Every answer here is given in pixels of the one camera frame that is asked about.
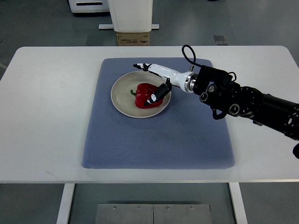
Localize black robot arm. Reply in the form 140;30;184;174
187;58;299;140

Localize left white table leg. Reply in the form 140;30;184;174
57;183;75;224

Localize blue textured mat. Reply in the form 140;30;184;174
82;58;235;169

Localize cream ceramic plate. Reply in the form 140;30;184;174
111;71;171;118

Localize grey metal floor plate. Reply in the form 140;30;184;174
95;204;212;224

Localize white table leg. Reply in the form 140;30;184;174
57;183;75;224
228;182;248;224

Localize red bell pepper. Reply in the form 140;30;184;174
130;83;164;109

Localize cardboard box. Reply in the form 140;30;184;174
116;32;150;46

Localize right white table leg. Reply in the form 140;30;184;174
228;182;248;224

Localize white machine with slot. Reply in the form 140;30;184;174
68;0;109;13

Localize white pedestal column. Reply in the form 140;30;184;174
108;0;153;33

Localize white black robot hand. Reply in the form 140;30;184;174
133;63;197;106

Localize small grey floor plate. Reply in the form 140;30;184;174
214;35;227;43

